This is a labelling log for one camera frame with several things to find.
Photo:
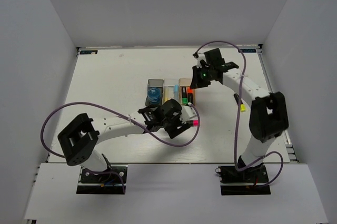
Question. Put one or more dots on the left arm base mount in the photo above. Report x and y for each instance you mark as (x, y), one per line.
(108, 184)

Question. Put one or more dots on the dark grey plastic container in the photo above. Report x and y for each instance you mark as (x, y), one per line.
(155, 83)

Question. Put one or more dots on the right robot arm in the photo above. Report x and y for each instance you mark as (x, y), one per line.
(268, 114)

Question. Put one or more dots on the green capped black highlighter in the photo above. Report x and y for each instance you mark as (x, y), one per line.
(184, 95)

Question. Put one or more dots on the clear plastic container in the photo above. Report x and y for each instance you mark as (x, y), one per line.
(170, 84)

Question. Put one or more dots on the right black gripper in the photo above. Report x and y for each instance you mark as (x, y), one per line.
(196, 81)

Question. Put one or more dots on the blue tape roll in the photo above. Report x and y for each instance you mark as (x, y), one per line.
(154, 95)

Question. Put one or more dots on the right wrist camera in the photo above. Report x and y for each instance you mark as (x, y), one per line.
(201, 60)

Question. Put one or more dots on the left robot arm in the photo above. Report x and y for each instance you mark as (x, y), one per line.
(80, 137)

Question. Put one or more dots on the table label sticker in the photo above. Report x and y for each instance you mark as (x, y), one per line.
(88, 52)
(248, 50)

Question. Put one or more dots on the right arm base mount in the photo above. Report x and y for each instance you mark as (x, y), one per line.
(245, 183)

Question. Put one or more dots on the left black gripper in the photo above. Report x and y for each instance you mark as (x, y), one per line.
(173, 131)

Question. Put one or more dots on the yellow capped black highlighter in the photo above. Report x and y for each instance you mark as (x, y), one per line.
(239, 103)

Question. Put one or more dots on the left table label sticker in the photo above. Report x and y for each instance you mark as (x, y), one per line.
(88, 52)

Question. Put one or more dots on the right table label sticker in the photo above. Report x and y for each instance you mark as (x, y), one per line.
(248, 50)

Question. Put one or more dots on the orange capped black highlighter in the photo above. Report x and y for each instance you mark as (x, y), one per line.
(190, 96)

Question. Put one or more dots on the pink capped black highlighter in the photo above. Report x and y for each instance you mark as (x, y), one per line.
(193, 123)

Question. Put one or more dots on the amber plastic container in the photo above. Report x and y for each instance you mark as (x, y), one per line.
(186, 82)

